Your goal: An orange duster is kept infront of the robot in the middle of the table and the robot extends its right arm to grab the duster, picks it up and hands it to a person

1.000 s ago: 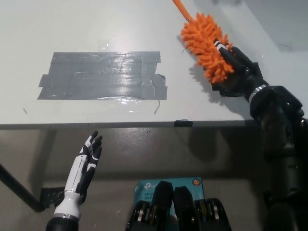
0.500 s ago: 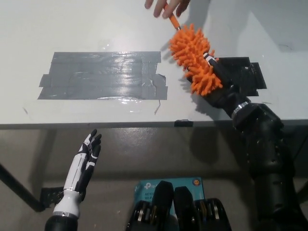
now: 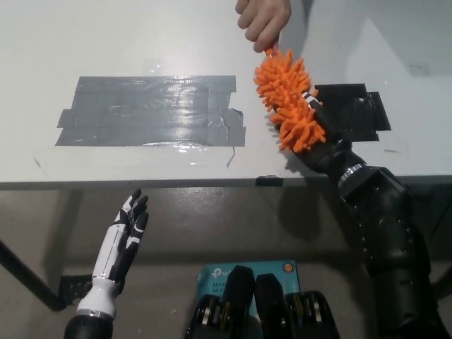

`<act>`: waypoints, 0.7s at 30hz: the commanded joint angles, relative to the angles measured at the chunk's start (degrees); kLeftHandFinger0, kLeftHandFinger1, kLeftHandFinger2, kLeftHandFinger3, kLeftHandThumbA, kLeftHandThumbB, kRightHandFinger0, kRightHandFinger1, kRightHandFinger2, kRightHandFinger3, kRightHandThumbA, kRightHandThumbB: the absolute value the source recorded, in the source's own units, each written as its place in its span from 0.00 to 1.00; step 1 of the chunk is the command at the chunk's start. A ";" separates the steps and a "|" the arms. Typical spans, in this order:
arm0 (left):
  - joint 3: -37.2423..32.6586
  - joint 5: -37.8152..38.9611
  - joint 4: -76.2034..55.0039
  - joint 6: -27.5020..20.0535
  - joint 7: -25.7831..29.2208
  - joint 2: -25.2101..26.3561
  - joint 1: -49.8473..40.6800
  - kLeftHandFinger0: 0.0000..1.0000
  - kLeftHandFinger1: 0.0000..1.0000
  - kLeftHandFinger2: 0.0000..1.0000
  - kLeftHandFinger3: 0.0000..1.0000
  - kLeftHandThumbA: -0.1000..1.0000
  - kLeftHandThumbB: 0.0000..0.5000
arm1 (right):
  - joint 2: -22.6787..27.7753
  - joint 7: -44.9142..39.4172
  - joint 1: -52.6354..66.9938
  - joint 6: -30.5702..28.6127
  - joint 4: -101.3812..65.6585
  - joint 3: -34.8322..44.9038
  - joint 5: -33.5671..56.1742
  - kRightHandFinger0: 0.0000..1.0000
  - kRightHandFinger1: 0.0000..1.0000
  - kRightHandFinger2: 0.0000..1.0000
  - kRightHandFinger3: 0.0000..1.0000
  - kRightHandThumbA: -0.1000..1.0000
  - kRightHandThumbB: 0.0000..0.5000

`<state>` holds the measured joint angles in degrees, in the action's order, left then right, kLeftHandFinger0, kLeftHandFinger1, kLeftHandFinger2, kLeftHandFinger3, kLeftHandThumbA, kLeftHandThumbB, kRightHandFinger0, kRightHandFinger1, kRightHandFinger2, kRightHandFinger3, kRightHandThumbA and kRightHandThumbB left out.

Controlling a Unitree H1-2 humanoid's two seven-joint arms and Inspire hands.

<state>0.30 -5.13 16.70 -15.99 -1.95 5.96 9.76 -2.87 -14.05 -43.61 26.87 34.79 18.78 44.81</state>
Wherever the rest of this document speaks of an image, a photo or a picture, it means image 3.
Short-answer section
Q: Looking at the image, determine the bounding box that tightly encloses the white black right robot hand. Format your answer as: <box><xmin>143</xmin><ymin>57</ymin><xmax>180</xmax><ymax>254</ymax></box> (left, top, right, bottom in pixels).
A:
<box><xmin>292</xmin><ymin>90</ymin><xmax>369</xmax><ymax>178</ymax></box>

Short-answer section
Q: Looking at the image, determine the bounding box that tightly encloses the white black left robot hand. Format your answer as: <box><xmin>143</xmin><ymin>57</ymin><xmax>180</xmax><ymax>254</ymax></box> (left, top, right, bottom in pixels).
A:
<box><xmin>76</xmin><ymin>188</ymin><xmax>150</xmax><ymax>318</ymax></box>

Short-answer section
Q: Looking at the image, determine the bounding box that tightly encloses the person's bare hand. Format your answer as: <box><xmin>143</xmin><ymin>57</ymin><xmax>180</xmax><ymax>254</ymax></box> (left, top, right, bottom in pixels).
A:
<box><xmin>235</xmin><ymin>0</ymin><xmax>292</xmax><ymax>54</ymax></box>

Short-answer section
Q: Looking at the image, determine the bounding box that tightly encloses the orange microfibre duster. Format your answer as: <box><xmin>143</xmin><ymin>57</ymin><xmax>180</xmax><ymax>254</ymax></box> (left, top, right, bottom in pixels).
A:
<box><xmin>254</xmin><ymin>41</ymin><xmax>328</xmax><ymax>155</ymax></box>

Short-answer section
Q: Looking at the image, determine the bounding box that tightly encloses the black table leg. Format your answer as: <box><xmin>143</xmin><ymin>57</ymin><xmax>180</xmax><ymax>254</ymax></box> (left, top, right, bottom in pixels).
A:
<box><xmin>0</xmin><ymin>237</ymin><xmax>66</xmax><ymax>312</ymax></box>

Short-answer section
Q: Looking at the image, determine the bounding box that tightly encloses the teal router box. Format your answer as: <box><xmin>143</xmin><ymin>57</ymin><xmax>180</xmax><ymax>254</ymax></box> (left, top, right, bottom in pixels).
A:
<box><xmin>196</xmin><ymin>260</ymin><xmax>302</xmax><ymax>301</ymax></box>

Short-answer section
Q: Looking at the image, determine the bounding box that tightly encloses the grey duct tape patch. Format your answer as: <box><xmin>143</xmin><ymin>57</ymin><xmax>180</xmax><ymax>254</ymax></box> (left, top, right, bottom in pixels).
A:
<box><xmin>54</xmin><ymin>74</ymin><xmax>247</xmax><ymax>148</ymax></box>

